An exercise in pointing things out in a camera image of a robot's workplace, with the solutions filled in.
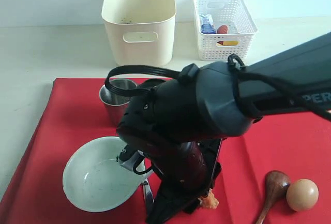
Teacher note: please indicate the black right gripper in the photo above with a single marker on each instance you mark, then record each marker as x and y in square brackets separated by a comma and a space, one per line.
[187, 172]

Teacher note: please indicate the fried chicken piece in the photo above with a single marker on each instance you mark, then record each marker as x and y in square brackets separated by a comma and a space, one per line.
[209, 201]

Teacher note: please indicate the yellow cheese wedge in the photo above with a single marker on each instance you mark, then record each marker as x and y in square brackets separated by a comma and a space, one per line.
[230, 43]

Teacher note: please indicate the blue white milk carton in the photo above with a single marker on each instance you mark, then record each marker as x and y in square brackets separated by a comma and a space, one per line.
[207, 24]

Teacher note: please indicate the red sausage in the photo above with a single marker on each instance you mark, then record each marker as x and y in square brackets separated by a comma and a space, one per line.
[222, 29]

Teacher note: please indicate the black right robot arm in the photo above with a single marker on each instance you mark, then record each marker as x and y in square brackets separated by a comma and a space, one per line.
[178, 119]

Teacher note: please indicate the metal table knife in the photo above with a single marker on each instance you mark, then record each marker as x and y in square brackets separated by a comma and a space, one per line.
[148, 195]

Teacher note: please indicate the pale green bowl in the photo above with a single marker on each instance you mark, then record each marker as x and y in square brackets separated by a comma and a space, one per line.
[94, 179]

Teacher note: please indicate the dark wooden spoon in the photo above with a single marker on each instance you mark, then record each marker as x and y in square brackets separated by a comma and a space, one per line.
[276, 185]

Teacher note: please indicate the stainless steel cup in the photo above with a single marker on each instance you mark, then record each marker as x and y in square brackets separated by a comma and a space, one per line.
[114, 104]

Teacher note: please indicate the brown egg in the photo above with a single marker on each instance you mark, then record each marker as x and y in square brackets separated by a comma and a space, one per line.
[302, 195]

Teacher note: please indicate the red tablecloth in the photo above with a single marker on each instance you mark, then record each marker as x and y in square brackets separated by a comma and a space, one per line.
[296, 144]

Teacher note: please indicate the cream plastic bin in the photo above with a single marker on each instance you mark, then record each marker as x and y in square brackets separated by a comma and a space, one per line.
[140, 32]

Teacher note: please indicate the white perforated plastic basket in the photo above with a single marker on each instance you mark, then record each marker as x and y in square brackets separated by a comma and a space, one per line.
[241, 28]

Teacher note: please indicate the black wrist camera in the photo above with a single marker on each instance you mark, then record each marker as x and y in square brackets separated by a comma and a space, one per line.
[132, 160]

